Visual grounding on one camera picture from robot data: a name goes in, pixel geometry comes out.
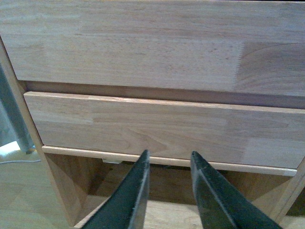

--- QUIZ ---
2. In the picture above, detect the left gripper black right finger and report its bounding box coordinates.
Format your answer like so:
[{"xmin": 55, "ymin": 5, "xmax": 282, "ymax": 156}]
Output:
[{"xmin": 191, "ymin": 151, "xmax": 281, "ymax": 229}]

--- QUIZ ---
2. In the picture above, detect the left cabinet lower drawer front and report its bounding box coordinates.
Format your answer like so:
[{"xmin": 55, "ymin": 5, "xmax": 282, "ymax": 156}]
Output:
[{"xmin": 24, "ymin": 92, "xmax": 305, "ymax": 169}]

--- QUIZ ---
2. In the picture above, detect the white cable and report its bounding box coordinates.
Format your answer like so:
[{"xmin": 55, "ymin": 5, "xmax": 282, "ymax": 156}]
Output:
[{"xmin": 0, "ymin": 159, "xmax": 40, "ymax": 165}]

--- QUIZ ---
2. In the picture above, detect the left cabinet upper drawer front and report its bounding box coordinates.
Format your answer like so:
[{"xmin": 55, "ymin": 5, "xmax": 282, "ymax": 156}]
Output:
[{"xmin": 0, "ymin": 0, "xmax": 305, "ymax": 96}]

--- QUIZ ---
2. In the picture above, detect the left wooden shelf cabinet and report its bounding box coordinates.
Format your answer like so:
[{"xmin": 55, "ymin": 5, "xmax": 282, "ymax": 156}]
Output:
[{"xmin": 0, "ymin": 0, "xmax": 305, "ymax": 228}]

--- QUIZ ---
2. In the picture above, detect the cabinet drawer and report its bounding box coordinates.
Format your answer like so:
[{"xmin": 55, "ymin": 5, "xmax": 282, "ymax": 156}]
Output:
[
  {"xmin": 0, "ymin": 0, "xmax": 305, "ymax": 96},
  {"xmin": 24, "ymin": 92, "xmax": 305, "ymax": 169}
]

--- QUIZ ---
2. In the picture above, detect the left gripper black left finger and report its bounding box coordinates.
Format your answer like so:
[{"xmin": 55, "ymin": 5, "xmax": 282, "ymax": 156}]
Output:
[{"xmin": 83, "ymin": 150, "xmax": 150, "ymax": 229}]

